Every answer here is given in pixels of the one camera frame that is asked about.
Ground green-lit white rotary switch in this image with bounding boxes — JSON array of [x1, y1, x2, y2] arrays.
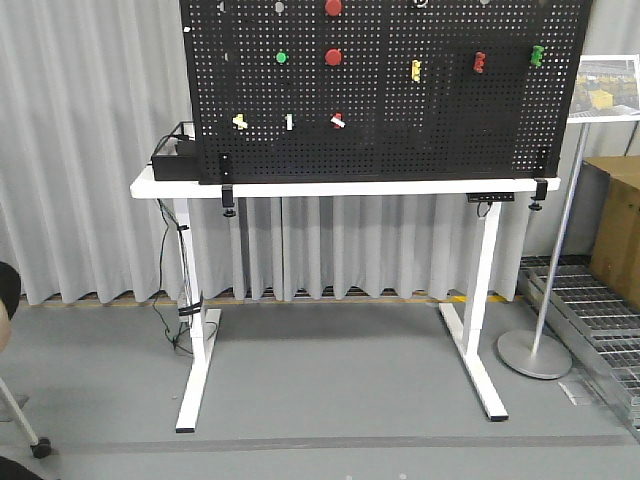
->
[[285, 113, 294, 131]]

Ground yellow lever switch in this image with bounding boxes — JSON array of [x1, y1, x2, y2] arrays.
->
[[411, 59, 421, 83]]

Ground white wheeled stand leg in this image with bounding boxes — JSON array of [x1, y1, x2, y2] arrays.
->
[[1, 380, 52, 459]]

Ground red rotary switch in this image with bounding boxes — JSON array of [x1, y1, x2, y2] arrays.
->
[[331, 112, 346, 129]]

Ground red push button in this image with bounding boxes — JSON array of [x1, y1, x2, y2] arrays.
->
[[324, 48, 344, 66], [324, 0, 343, 17]]

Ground black electronics box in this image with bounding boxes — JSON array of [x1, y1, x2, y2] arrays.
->
[[150, 121, 200, 181]]

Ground lower red push button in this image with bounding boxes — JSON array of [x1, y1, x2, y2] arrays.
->
[[324, 48, 344, 66]]

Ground green and black cables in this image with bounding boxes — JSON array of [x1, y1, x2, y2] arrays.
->
[[151, 198, 219, 357]]

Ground desk height control panel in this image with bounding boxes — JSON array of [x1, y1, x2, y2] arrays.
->
[[466, 192, 515, 203]]

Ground person's head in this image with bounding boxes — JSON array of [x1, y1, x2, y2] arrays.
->
[[1, 262, 21, 350]]

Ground black perforated pegboard panel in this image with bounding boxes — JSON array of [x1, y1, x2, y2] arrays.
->
[[180, 1, 591, 184]]

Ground upper red push button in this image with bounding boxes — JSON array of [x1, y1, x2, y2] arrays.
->
[[324, 0, 343, 17]]

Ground right black table clamp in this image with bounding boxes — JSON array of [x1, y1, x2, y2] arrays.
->
[[528, 148, 548, 212]]

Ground white standing desk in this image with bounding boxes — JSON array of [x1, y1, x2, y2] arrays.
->
[[130, 165, 560, 433]]

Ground white curtain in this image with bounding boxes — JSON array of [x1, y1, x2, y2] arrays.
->
[[0, 0, 640, 307]]

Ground silver sign stand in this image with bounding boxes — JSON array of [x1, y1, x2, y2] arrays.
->
[[496, 123, 590, 380]]

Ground metal floor grating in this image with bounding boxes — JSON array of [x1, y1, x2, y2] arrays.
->
[[546, 256, 639, 436]]

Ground red lever switch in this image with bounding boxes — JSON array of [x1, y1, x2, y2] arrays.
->
[[473, 51, 486, 74]]

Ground brown cardboard box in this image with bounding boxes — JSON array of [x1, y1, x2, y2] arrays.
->
[[587, 156, 639, 308]]

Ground green lever switch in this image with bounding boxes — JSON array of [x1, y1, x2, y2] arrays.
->
[[530, 45, 545, 68]]

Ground framed poster sign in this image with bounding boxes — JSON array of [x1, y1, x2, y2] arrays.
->
[[567, 54, 639, 124]]

